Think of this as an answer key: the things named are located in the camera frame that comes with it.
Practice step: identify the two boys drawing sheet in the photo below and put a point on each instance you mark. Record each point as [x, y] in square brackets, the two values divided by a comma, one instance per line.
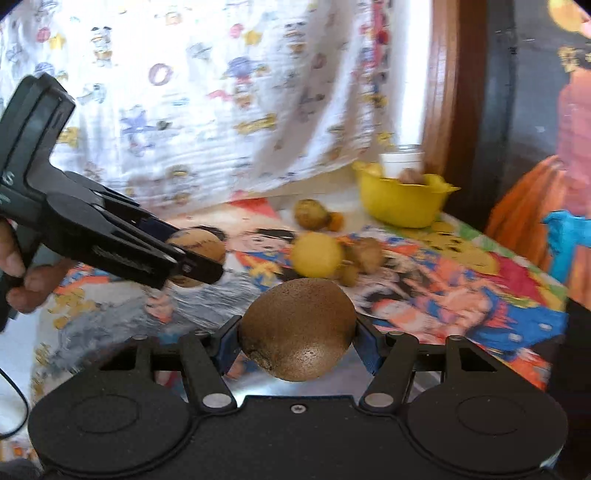
[97, 307]

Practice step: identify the large yellow lemon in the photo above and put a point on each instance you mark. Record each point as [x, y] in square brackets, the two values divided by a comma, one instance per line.
[316, 255]

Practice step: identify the colourful anime drawing mat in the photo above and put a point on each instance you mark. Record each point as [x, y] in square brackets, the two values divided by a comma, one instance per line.
[450, 280]

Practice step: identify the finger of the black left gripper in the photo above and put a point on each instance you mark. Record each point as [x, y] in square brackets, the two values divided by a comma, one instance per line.
[127, 210]
[129, 253]

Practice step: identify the striped tan pepino melon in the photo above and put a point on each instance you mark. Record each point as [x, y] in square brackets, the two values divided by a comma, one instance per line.
[200, 241]

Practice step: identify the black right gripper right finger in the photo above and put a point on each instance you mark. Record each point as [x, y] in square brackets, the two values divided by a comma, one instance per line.
[390, 358]

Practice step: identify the yellow fruit in bowl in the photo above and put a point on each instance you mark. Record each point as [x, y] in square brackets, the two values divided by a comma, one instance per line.
[373, 169]

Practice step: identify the white cartoon print cloth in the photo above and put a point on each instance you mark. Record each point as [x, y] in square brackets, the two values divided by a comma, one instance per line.
[182, 104]

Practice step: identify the brown kiwi fruit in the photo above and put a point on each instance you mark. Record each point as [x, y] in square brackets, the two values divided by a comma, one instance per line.
[298, 330]

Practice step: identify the yellow plastic bowl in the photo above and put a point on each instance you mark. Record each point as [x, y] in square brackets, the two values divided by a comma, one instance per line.
[403, 205]

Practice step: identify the person's left hand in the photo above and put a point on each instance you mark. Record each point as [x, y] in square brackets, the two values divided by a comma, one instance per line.
[38, 282]

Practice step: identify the greenish yellow pear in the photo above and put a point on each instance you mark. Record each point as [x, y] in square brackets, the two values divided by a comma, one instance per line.
[311, 214]

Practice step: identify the brown wooden frame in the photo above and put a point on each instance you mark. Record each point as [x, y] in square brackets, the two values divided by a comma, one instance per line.
[455, 88]

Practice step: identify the white plastic jar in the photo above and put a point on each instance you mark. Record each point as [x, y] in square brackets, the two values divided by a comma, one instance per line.
[401, 158]

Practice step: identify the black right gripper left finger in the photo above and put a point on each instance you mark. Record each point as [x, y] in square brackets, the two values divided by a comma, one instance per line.
[205, 359]

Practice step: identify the small brown round fruit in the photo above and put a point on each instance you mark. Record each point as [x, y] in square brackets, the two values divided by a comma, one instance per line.
[348, 274]

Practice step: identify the orange dress girl painting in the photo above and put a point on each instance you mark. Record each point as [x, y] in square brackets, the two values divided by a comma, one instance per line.
[548, 161]

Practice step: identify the small orange tangerine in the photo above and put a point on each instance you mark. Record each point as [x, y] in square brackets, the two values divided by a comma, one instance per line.
[336, 221]

